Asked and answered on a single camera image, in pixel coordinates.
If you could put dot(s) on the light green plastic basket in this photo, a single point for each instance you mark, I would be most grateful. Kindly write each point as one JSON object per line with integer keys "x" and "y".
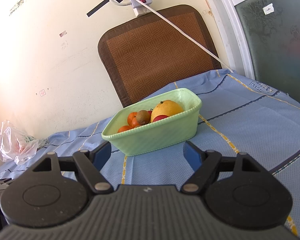
{"x": 160, "y": 134}

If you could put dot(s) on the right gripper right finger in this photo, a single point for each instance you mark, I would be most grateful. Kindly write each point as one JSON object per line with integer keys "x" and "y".
{"x": 236, "y": 190}

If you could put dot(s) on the clear plastic bag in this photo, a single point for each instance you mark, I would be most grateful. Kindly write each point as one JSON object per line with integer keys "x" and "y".
{"x": 16, "y": 145}

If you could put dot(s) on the brown kiwi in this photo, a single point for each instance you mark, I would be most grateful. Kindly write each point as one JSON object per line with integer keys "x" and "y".
{"x": 143, "y": 117}

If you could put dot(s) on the brown woven seat cushion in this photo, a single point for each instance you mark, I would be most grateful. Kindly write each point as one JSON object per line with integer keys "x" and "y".
{"x": 145, "y": 54}

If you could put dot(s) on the orange mandarin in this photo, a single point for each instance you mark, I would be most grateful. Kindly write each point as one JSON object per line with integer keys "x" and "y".
{"x": 130, "y": 118}
{"x": 124, "y": 128}

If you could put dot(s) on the large yellow orange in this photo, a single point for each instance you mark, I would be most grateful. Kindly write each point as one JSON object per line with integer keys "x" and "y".
{"x": 166, "y": 107}

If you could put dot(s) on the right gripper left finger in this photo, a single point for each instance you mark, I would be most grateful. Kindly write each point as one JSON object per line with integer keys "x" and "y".
{"x": 55, "y": 190}

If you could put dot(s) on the frosted glass door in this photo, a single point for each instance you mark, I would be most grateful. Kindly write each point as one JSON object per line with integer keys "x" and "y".
{"x": 262, "y": 39}

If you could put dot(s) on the blue checked tablecloth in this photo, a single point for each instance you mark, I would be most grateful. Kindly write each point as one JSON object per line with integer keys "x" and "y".
{"x": 238, "y": 115}

